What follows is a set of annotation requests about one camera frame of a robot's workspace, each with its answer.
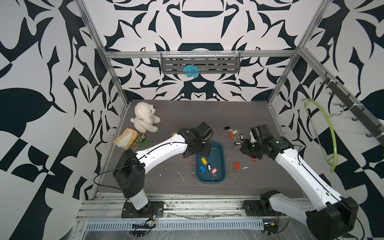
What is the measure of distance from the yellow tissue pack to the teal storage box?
433 mm

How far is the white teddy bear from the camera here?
919 millimetres

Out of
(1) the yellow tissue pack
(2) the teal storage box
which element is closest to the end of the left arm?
(2) the teal storage box

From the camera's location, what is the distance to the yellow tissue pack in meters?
0.95

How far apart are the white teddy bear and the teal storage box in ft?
1.20

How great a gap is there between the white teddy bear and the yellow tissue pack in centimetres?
4

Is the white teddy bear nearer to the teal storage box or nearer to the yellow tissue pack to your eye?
the yellow tissue pack

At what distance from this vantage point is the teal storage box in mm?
845
